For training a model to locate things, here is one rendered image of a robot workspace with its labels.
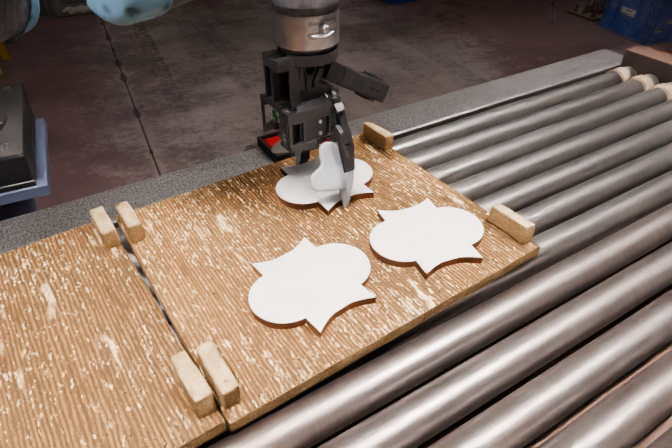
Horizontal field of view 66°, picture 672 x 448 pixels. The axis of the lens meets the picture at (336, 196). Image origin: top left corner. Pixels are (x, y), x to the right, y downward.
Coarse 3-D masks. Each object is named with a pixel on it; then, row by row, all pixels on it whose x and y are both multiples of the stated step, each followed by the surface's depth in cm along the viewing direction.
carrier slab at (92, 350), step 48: (48, 240) 64; (96, 240) 64; (0, 288) 57; (48, 288) 57; (96, 288) 57; (144, 288) 57; (0, 336) 52; (48, 336) 52; (96, 336) 52; (144, 336) 52; (0, 384) 47; (48, 384) 47; (96, 384) 47; (144, 384) 47; (0, 432) 44; (48, 432) 44; (96, 432) 44; (144, 432) 44; (192, 432) 44
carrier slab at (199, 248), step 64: (192, 192) 72; (256, 192) 72; (384, 192) 72; (448, 192) 72; (192, 256) 61; (256, 256) 61; (512, 256) 61; (192, 320) 54; (256, 320) 54; (384, 320) 54; (256, 384) 47
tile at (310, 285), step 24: (264, 264) 59; (288, 264) 59; (312, 264) 59; (336, 264) 59; (360, 264) 59; (264, 288) 56; (288, 288) 56; (312, 288) 56; (336, 288) 56; (360, 288) 56; (264, 312) 53; (288, 312) 53; (312, 312) 53; (336, 312) 53
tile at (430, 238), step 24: (384, 216) 66; (408, 216) 66; (432, 216) 66; (456, 216) 66; (384, 240) 62; (408, 240) 62; (432, 240) 62; (456, 240) 62; (480, 240) 63; (408, 264) 60; (432, 264) 59
